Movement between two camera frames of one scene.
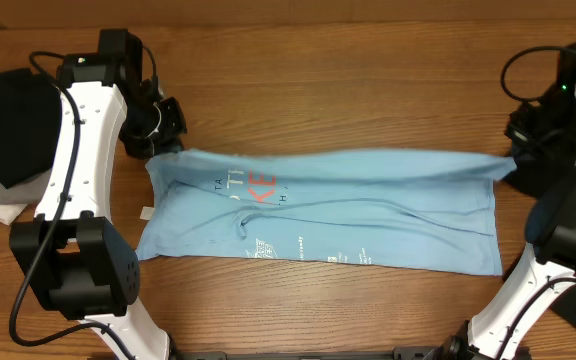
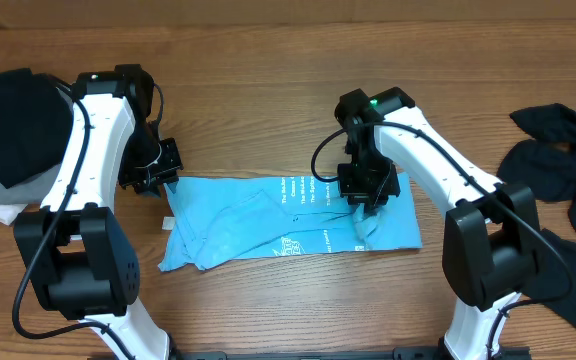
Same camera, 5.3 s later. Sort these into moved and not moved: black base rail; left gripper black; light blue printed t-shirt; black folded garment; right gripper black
Moved: light blue printed t-shirt; right gripper black; left gripper black
Not moved: black folded garment; black base rail
